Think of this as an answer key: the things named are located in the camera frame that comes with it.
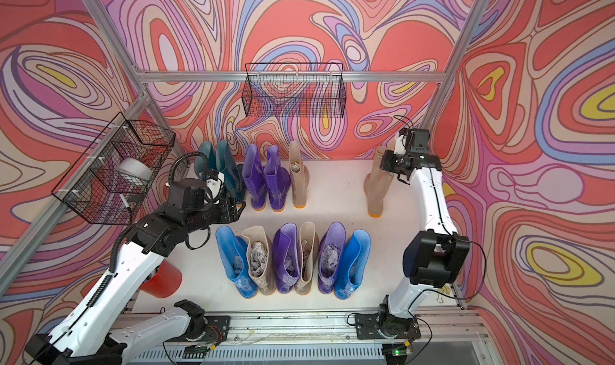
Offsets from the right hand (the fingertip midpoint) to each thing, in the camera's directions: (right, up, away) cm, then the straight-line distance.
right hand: (384, 165), depth 84 cm
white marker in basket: (-86, -11, -10) cm, 88 cm away
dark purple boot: (-46, -5, -1) cm, 47 cm away
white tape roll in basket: (-82, -2, -10) cm, 83 cm away
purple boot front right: (-20, -26, -11) cm, 35 cm away
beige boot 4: (-27, -25, -21) cm, 43 cm away
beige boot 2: (-1, -7, +6) cm, 9 cm away
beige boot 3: (-41, -29, -17) cm, 53 cm away
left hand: (-47, -13, -15) cm, 51 cm away
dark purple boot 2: (-38, -5, -2) cm, 39 cm away
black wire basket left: (-94, -6, -6) cm, 95 cm away
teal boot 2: (-60, +1, +11) cm, 61 cm away
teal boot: (-67, +7, +6) cm, 67 cm away
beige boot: (-31, -4, -1) cm, 31 cm away
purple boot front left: (-34, -28, -18) cm, 47 cm away
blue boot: (-15, -27, -24) cm, 39 cm away
